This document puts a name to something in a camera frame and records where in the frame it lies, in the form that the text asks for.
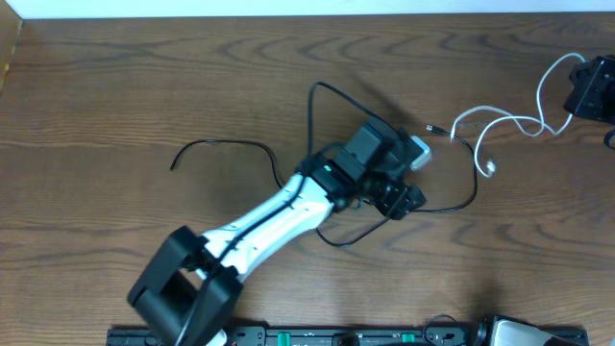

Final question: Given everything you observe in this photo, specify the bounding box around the black USB cable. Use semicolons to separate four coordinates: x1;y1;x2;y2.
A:
168;123;480;249

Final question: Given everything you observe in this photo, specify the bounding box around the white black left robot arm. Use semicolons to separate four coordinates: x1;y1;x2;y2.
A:
127;154;426;345

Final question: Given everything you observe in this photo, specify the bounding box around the white USB cable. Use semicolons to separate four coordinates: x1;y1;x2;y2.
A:
449;51;587;179

